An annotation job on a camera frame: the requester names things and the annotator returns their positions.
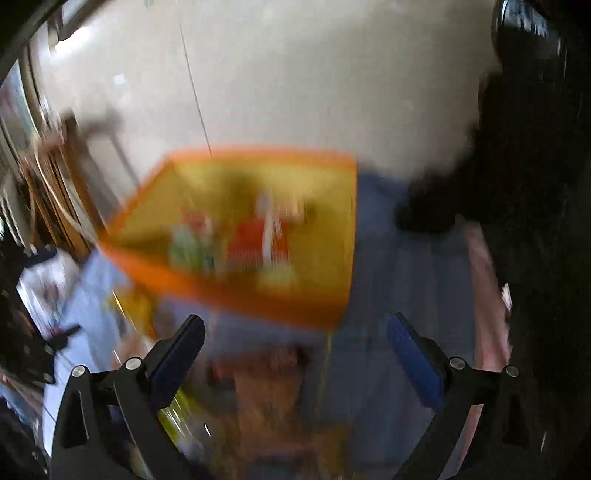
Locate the orange storage box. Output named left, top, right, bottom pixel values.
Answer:
left=95, top=147, right=360, bottom=329

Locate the red snack packet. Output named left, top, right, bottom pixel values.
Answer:
left=228, top=194, right=301, bottom=280

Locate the green snack packet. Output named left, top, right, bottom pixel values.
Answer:
left=168, top=212, right=218, bottom=274

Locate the pink cloth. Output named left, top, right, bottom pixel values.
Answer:
left=462, top=220, right=514, bottom=416

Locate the wooden chair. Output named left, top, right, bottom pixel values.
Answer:
left=18, top=108, right=139, bottom=259

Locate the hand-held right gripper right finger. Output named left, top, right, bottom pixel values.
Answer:
left=387, top=313, right=539, bottom=480

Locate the light blue blanket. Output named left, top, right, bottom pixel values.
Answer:
left=41, top=171, right=513, bottom=480

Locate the yellow snack packet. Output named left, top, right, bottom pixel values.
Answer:
left=108, top=286, right=158, bottom=340

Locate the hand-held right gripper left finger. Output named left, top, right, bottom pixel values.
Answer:
left=52, top=314, right=206, bottom=480

